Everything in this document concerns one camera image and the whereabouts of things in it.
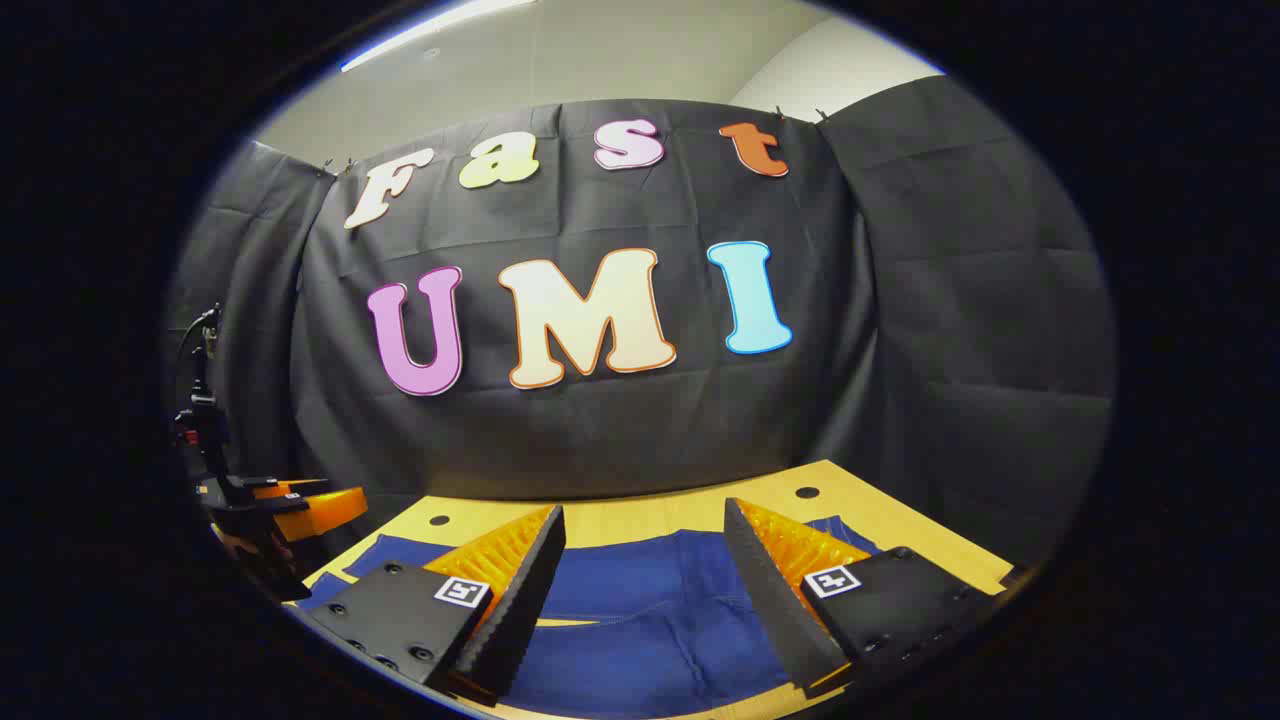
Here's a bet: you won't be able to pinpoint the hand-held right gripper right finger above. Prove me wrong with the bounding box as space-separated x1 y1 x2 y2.
723 497 1011 701

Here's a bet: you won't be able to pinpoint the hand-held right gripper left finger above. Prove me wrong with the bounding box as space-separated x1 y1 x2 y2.
298 503 568 703

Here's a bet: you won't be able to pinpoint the blue denim jeans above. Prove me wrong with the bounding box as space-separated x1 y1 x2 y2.
295 517 881 717

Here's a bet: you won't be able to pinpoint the black backdrop cloth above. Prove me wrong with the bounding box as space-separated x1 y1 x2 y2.
165 75 1116 571

